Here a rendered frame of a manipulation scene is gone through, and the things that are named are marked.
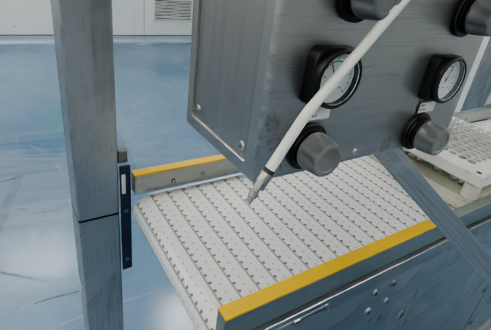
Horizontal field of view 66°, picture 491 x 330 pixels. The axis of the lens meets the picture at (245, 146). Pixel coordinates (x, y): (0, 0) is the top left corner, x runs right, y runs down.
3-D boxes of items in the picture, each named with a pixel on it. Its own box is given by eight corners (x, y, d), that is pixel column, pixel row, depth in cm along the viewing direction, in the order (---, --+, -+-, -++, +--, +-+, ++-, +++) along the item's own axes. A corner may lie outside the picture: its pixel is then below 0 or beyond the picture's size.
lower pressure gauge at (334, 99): (310, 113, 22) (324, 50, 20) (296, 104, 23) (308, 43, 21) (354, 106, 24) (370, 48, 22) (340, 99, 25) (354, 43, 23)
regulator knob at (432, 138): (421, 165, 30) (440, 115, 28) (395, 150, 32) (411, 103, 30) (446, 158, 32) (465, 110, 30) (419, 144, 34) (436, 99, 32)
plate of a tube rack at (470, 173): (478, 190, 61) (484, 179, 60) (363, 128, 78) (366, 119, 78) (543, 163, 73) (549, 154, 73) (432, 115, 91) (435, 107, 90)
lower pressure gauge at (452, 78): (429, 106, 29) (447, 58, 27) (414, 100, 30) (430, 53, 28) (456, 101, 31) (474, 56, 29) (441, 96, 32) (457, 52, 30)
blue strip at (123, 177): (123, 270, 63) (120, 167, 54) (122, 268, 63) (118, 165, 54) (132, 267, 64) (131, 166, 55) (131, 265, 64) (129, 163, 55)
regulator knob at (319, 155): (303, 189, 23) (318, 123, 21) (280, 171, 25) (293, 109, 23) (341, 179, 25) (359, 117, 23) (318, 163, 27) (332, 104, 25)
